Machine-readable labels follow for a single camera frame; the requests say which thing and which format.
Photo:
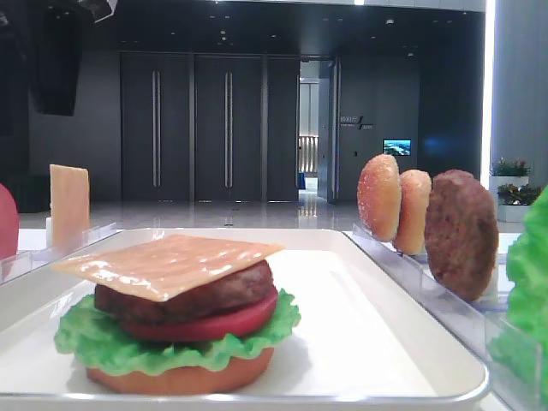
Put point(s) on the red tomato slice on stack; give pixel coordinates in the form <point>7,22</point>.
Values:
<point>240,322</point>

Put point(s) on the red upright tomato slice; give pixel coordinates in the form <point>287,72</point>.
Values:
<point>9,224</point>

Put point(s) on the orange cheese slice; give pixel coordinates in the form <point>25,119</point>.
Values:
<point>70,204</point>
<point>161,269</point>

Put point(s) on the bottom bun slice on tray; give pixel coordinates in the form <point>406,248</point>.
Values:
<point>187,380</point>

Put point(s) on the clear left long acrylic rail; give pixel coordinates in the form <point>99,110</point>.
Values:
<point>25,261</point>

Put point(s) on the green lettuce leaf on stack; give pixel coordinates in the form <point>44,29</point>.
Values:
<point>97,341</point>

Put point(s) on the sesame bun top upright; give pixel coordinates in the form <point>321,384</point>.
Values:
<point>379,196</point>

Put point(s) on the potted plants in white planter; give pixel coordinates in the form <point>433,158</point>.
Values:
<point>511,189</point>

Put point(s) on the green upright lettuce leaf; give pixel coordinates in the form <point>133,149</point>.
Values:
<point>526,291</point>

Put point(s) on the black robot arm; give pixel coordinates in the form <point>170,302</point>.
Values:
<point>42,46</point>

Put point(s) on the dark double doors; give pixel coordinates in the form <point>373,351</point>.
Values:
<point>209,128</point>

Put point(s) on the brown upright meat patty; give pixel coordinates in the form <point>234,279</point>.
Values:
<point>461,234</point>

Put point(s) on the white rectangular metal tray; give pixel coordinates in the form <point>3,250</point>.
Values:
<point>362,344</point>

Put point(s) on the small wall monitor screen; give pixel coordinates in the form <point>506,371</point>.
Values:
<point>397,147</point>

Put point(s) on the brown meat patty on stack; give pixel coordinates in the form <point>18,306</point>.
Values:
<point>243,287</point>

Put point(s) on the plain bun slice upright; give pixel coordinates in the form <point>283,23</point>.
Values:
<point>416,188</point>

